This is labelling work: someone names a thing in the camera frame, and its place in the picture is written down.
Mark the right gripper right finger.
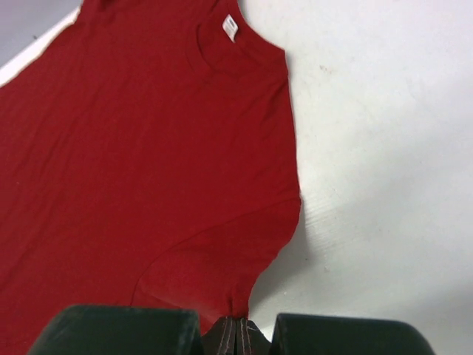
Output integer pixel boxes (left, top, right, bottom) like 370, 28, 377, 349
236, 314, 434, 355

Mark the red t-shirt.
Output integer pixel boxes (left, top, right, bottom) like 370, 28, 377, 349
1, 1, 301, 354

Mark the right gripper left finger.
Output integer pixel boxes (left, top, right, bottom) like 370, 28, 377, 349
28, 305, 237, 354

